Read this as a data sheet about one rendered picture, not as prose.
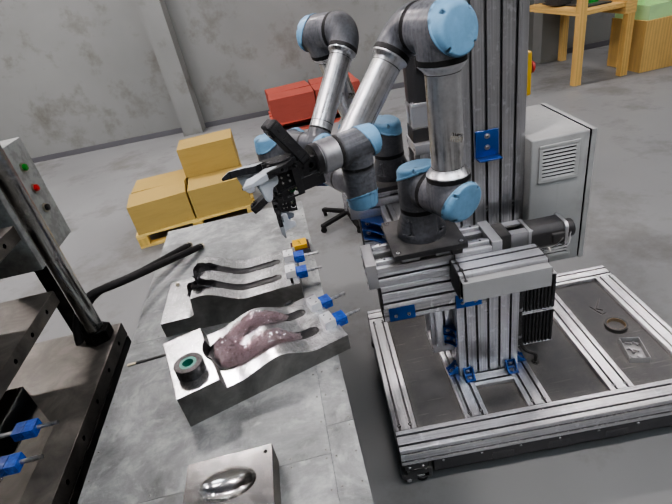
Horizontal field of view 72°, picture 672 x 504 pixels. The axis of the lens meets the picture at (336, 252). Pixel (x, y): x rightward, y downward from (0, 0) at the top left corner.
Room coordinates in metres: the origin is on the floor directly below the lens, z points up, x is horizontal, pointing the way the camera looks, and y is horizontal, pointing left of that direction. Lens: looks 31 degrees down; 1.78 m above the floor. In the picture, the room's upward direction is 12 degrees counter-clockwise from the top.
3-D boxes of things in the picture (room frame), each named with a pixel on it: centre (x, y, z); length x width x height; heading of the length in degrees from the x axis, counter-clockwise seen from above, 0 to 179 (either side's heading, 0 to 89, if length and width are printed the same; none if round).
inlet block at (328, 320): (1.14, 0.02, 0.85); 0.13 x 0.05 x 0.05; 110
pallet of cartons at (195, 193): (4.14, 1.21, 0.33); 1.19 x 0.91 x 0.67; 88
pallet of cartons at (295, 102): (6.80, -0.13, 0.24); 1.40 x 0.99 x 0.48; 89
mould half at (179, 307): (1.44, 0.40, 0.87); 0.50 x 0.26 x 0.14; 93
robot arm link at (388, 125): (1.75, -0.28, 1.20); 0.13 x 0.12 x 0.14; 44
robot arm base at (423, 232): (1.25, -0.28, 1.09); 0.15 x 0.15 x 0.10
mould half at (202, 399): (1.09, 0.30, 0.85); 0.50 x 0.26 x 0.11; 110
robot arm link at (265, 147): (1.51, 0.15, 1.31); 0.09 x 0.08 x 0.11; 134
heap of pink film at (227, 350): (1.10, 0.29, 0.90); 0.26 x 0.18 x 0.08; 110
